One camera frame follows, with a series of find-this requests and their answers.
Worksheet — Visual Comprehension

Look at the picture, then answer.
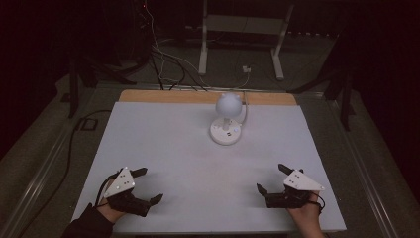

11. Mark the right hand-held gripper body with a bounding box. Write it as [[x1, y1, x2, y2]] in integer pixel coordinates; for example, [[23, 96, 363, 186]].
[[264, 169, 326, 210]]

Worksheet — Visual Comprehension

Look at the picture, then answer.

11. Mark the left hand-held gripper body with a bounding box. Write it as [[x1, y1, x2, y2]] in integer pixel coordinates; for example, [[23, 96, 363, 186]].
[[103, 167, 153, 218]]

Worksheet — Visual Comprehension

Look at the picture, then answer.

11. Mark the white round-headed desk lamp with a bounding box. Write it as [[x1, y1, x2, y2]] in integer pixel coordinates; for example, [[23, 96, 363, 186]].
[[209, 92, 244, 147]]

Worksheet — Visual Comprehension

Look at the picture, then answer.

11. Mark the person's left hand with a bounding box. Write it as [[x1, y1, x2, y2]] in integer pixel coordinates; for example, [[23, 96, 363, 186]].
[[97, 197, 129, 224]]

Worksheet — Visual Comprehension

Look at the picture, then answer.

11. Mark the person's right hand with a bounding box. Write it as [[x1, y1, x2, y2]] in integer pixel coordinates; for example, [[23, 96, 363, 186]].
[[286, 193, 324, 230]]

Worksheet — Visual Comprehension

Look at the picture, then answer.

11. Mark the white table mat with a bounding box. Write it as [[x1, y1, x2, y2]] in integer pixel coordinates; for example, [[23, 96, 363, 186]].
[[70, 101, 348, 234]]

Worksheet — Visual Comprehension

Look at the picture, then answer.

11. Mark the black stand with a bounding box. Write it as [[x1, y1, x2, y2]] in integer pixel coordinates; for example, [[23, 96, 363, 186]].
[[286, 63, 357, 132], [66, 54, 137, 119]]

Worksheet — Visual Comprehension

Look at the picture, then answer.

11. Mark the white metal stand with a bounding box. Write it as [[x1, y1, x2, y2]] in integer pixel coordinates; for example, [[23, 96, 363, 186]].
[[197, 0, 296, 81]]

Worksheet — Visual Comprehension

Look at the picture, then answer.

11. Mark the left hand-held gripper cable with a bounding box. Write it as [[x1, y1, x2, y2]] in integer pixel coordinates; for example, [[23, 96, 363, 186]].
[[94, 171, 121, 209]]

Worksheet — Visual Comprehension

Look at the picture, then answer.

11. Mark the hand-held gripper cable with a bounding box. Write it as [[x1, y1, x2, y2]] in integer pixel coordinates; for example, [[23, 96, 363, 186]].
[[308, 191, 327, 216], [94, 171, 121, 209]]

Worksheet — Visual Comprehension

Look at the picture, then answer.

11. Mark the right hand-held gripper cable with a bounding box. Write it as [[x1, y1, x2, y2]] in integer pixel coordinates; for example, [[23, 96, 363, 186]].
[[308, 191, 327, 216]]

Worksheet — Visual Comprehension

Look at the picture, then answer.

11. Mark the black floor cable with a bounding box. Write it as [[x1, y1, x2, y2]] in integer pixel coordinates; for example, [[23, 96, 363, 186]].
[[15, 109, 113, 238]]

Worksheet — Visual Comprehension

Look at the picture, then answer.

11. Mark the metal frame rail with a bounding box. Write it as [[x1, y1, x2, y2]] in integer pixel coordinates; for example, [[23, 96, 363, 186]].
[[325, 97, 402, 238], [0, 86, 100, 238]]

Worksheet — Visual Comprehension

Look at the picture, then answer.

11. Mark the white lamp cable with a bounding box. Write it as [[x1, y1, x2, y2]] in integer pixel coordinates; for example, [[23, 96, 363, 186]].
[[240, 91, 250, 127]]

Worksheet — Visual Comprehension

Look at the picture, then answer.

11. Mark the bundle of black cables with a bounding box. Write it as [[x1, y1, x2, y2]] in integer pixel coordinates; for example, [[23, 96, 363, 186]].
[[149, 46, 209, 92]]

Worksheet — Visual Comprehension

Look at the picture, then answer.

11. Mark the long white cable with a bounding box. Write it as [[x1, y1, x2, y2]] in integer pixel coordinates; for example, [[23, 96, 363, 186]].
[[144, 0, 252, 90]]

